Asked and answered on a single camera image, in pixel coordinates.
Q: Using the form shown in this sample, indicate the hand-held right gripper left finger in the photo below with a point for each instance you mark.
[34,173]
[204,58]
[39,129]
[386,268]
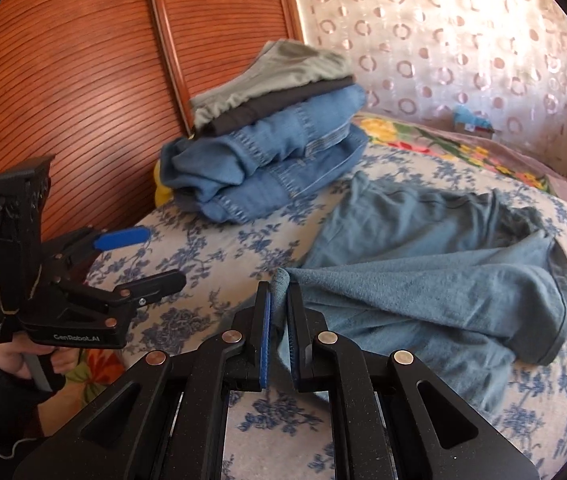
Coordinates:
[265,340]

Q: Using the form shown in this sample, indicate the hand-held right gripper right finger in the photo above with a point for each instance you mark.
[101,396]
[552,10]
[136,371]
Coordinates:
[293,345]

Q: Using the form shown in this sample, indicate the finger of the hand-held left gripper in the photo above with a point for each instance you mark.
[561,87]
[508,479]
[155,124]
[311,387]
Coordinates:
[123,238]
[153,282]

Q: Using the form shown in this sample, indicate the blue-grey pants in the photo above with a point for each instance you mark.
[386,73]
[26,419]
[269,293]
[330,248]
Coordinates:
[413,285]

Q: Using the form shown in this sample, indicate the folded black pants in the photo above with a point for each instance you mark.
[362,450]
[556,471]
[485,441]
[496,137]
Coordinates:
[273,107]

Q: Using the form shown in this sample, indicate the folded grey-green pants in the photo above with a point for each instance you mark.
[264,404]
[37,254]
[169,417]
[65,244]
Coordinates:
[273,75]

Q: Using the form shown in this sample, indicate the person's left hand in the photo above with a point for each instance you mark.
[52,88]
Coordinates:
[8,360]

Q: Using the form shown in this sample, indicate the blue floral blanket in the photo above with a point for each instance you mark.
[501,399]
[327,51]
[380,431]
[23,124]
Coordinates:
[213,260]

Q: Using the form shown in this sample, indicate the yellow cloth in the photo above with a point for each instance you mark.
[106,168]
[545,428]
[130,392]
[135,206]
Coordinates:
[161,185]

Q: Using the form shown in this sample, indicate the folded blue jeans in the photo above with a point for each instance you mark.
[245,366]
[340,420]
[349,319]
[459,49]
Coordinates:
[283,185]
[273,135]

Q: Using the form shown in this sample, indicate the colourful floral blanket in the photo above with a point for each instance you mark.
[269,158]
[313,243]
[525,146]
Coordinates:
[413,145]

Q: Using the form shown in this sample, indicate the cardboard box with blue cloth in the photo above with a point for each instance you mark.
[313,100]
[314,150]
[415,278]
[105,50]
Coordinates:
[471,122]

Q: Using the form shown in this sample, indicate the circle patterned sheer curtain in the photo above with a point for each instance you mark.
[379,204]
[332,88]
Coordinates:
[438,35]

